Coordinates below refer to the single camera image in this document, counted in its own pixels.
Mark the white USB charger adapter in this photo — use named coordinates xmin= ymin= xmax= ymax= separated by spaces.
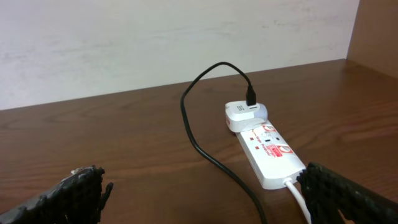
xmin=225 ymin=101 xmax=268 ymax=133

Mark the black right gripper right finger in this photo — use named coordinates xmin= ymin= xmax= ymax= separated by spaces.
xmin=297 ymin=162 xmax=397 ymax=224

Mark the white power strip cord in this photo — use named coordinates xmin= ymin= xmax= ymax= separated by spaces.
xmin=283 ymin=177 xmax=312 ymax=224

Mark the black USB charging cable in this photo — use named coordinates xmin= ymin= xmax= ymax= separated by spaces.
xmin=180 ymin=61 xmax=268 ymax=224

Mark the white power strip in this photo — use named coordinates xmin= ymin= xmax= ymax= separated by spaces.
xmin=237 ymin=121 xmax=305 ymax=190

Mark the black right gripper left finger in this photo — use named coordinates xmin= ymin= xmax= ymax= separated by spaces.
xmin=1 ymin=166 xmax=113 ymax=224

